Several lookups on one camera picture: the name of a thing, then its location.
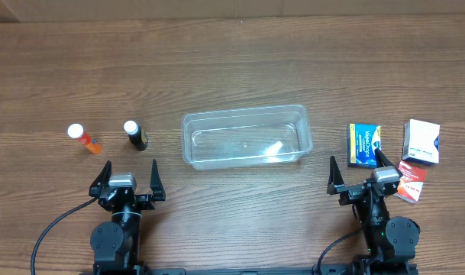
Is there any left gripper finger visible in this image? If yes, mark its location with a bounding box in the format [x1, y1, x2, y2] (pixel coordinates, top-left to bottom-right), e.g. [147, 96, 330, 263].
[150, 159, 165, 196]
[90, 160, 111, 188]

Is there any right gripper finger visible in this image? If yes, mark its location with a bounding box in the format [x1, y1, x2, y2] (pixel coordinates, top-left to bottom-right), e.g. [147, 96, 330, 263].
[328, 156, 344, 186]
[375, 148, 394, 168]

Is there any blue yellow lozenge box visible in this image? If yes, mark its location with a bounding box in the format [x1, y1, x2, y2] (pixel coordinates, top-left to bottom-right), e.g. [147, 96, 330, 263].
[347, 123, 381, 168]

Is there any white blue bandage box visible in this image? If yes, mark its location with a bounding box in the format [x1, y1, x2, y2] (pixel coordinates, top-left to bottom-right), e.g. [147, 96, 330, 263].
[402, 119, 440, 165]

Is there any black bottle white cap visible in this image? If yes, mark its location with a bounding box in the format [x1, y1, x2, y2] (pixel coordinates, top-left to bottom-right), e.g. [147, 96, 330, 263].
[124, 120, 148, 151]

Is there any orange bottle white cap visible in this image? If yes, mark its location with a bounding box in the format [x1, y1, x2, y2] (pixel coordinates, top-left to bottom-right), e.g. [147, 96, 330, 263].
[67, 123, 102, 154]

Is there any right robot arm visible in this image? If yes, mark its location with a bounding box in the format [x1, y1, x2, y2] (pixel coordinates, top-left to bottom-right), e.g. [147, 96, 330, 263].
[316, 149, 421, 274]

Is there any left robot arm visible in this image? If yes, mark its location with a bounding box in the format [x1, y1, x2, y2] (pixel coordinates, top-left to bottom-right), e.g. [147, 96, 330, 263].
[89, 161, 166, 274]

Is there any clear plastic container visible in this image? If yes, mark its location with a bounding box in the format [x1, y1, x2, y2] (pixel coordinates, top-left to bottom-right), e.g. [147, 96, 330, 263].
[181, 105, 313, 170]

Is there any red white small box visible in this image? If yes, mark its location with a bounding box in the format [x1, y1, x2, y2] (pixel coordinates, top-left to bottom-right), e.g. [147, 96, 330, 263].
[395, 160, 428, 203]

